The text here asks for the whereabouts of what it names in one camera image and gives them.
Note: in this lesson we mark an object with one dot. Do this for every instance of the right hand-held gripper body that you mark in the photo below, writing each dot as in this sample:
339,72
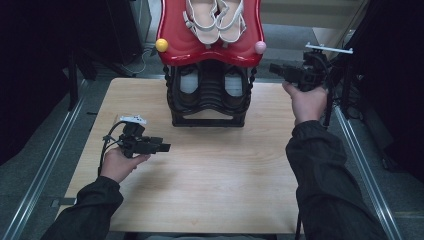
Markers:
311,75

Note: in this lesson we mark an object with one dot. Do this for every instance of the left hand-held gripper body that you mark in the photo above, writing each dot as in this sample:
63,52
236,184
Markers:
136,145

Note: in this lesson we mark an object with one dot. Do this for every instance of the black leather shoe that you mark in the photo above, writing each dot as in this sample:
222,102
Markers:
188,100
235,101

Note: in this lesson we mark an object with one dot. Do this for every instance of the white heeled shoe with rhinestone buckle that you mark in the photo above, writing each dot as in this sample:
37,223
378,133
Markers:
203,30
231,30

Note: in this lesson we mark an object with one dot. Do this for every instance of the red and black shoe rack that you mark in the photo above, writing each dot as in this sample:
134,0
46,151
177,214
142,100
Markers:
173,50

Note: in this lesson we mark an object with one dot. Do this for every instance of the person's left hand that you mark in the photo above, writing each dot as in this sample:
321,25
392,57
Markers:
116,166

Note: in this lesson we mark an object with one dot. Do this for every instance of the person's right hand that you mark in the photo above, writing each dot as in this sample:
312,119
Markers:
308,105

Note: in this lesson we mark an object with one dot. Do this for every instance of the black tripod stand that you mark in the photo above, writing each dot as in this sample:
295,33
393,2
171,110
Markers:
346,103

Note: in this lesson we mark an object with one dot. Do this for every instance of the black metal stand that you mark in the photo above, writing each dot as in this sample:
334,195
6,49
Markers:
73,93

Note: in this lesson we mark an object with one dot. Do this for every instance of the dark curtain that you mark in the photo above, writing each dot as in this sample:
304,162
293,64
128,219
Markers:
393,83
33,66

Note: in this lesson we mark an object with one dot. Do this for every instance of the grey floor bracket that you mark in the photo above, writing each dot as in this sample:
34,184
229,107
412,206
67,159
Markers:
63,202

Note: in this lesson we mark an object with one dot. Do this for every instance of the metal floor rail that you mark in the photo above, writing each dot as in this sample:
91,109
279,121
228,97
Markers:
43,166
370,180

